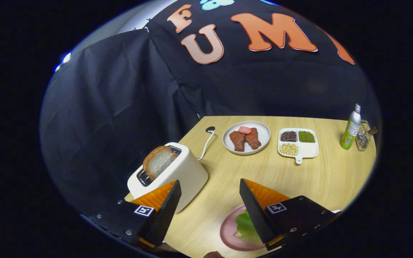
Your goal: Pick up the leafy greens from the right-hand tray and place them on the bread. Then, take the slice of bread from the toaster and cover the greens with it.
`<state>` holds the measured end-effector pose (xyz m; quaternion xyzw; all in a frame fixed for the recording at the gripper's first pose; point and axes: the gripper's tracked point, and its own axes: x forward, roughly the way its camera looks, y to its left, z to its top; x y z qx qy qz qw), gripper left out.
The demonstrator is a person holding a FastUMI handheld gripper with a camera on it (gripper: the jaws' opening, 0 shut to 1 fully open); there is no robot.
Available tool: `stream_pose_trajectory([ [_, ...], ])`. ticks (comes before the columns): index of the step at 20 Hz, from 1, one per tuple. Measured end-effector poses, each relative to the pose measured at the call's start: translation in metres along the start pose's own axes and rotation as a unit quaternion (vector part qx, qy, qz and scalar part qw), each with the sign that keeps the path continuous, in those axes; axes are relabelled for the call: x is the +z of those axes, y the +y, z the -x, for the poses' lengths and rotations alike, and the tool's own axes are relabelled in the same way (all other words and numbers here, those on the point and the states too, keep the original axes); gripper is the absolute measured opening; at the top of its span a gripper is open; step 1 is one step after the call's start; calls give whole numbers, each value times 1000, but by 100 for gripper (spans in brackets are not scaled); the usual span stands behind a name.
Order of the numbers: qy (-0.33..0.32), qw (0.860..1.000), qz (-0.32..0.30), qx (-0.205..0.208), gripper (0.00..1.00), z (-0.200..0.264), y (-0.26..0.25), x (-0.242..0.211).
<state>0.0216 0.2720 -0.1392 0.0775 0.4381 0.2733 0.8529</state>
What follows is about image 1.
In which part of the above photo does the pile of yellow soybeans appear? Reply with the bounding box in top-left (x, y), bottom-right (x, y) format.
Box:
top-left (280, 143), bottom-right (298, 156)

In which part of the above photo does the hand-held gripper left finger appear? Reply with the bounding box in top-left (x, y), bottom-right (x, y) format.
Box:
top-left (81, 180), bottom-right (182, 251)

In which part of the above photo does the round white plate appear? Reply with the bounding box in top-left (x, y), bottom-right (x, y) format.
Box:
top-left (222, 121), bottom-right (271, 155)

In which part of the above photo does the white divided dish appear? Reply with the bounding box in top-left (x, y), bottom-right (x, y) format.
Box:
top-left (277, 128), bottom-right (319, 164)

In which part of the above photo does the white toaster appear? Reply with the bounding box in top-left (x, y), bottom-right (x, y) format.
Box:
top-left (127, 142), bottom-right (209, 214)

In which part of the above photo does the metal wire cutlery holder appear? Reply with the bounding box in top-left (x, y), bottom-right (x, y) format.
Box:
top-left (356, 120), bottom-right (374, 151)

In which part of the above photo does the brown meat piece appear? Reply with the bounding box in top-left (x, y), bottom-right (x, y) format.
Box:
top-left (244, 128), bottom-right (262, 150)
top-left (229, 131), bottom-right (246, 152)

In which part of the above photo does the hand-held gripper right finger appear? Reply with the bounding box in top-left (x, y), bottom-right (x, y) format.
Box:
top-left (239, 178), bottom-right (341, 251)

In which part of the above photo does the white power cable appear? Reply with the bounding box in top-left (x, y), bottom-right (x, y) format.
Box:
top-left (198, 130), bottom-right (215, 161)

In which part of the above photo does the black backdrop cloth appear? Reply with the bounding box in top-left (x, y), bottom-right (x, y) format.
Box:
top-left (40, 0), bottom-right (381, 215)

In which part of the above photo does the toasted bread slice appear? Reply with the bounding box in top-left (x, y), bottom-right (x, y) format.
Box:
top-left (142, 145), bottom-right (179, 181)

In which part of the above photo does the green lettuce leaf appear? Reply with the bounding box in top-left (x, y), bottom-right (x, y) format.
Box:
top-left (235, 210), bottom-right (261, 244)

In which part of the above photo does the pink plate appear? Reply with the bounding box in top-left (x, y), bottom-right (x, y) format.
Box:
top-left (220, 204), bottom-right (268, 251)

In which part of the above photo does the green and silver bottle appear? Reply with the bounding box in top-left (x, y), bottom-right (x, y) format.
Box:
top-left (340, 104), bottom-right (362, 150)

